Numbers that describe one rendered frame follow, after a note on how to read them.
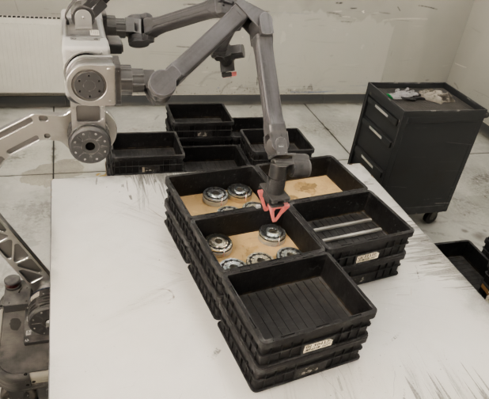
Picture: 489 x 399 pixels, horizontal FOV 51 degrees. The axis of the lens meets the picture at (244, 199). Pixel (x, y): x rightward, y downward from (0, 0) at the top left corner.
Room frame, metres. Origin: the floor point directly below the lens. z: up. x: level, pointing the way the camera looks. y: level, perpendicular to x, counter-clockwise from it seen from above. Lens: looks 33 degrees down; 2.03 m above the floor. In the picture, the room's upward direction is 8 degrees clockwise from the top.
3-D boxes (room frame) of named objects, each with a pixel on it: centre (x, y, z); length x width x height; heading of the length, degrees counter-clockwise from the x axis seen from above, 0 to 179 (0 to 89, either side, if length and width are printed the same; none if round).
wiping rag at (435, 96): (3.27, -1.14, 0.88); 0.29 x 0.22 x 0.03; 111
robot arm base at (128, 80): (1.41, 0.38, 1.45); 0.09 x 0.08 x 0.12; 21
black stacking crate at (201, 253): (1.45, -0.06, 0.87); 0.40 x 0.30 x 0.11; 119
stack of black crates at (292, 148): (2.89, -0.15, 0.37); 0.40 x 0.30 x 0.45; 111
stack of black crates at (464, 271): (2.18, -1.22, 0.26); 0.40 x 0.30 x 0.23; 21
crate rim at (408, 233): (1.65, -0.41, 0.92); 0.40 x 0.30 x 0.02; 119
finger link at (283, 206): (1.38, -0.10, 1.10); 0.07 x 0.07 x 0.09; 28
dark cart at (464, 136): (3.19, -1.05, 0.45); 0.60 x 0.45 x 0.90; 111
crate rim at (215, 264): (1.45, -0.06, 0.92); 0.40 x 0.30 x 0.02; 119
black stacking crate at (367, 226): (1.65, -0.41, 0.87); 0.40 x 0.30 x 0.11; 119
